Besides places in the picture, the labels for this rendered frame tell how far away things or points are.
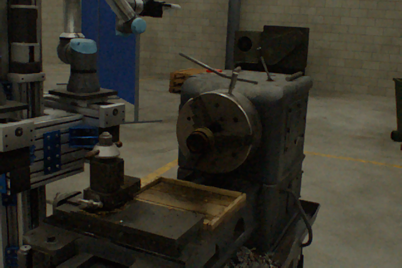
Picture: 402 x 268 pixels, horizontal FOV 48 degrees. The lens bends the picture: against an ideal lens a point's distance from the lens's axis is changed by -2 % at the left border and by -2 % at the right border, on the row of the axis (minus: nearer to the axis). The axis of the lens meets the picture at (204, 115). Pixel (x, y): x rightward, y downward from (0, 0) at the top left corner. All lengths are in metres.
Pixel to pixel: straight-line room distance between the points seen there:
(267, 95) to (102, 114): 0.71
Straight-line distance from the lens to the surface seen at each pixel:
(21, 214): 2.16
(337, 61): 11.60
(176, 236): 1.17
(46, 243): 1.30
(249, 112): 1.71
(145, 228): 1.21
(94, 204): 1.29
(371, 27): 11.51
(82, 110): 2.08
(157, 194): 1.65
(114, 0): 2.17
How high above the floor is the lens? 1.49
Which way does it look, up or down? 12 degrees down
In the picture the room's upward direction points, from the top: 3 degrees clockwise
